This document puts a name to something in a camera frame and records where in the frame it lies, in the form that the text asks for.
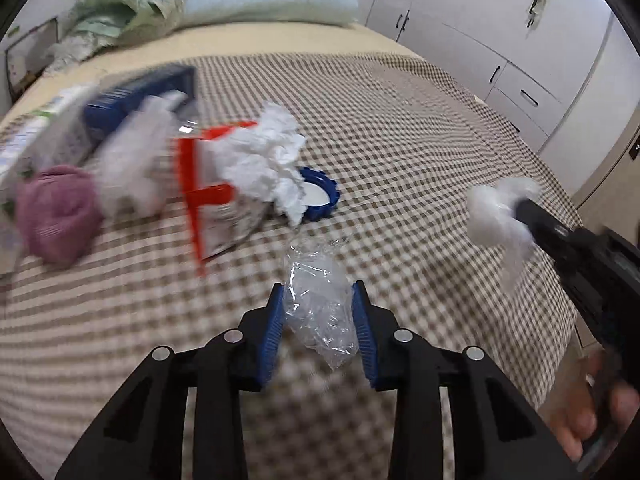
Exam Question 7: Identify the purple rolled towel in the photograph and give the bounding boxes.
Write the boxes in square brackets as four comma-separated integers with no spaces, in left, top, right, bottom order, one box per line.
[15,165,103,266]

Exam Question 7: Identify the white tissue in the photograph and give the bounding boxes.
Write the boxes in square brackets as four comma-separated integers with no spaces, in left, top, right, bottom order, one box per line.
[208,103,307,228]

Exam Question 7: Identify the black metal side rack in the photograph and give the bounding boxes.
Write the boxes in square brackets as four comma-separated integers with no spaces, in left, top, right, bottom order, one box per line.
[6,18,58,103]

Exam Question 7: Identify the white tissue wad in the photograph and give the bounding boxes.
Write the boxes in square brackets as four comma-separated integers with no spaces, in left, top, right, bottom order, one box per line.
[466,177,540,294]

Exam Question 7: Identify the white crumpled plastic bag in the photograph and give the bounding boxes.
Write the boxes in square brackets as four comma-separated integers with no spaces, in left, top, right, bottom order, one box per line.
[96,90,186,218]

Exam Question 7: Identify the green floral quilt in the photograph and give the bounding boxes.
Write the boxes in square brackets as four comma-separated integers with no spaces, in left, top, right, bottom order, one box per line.
[44,0,186,75]

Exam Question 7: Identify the person's right hand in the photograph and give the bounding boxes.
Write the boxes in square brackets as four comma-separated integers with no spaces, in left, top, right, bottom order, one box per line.
[548,350,639,462]

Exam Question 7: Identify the cream mattress sheet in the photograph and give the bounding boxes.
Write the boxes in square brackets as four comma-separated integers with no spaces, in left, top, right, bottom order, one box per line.
[1,22,416,126]

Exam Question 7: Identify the blue bottle cap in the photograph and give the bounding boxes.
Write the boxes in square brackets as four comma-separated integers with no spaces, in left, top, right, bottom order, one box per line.
[299,167,341,222]

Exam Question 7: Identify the checkered brown bed blanket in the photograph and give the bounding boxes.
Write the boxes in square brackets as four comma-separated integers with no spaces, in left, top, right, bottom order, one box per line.
[1,54,579,479]

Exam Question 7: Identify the clear plastic bag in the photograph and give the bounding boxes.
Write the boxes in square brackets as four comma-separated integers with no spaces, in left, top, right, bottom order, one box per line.
[283,236,359,370]

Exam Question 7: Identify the beige room door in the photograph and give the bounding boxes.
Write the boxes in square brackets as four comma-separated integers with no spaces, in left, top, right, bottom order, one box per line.
[573,107,640,245]

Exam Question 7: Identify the white wardrobe cabinets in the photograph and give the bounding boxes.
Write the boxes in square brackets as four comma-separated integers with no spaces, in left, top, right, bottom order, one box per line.
[358,0,639,193]

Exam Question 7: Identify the dark blue small box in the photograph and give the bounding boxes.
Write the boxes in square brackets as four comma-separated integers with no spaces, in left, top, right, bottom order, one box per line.
[81,64,196,145]

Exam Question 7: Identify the white milk carton box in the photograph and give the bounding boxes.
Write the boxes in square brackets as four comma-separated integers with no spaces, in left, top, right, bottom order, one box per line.
[1,82,99,205]

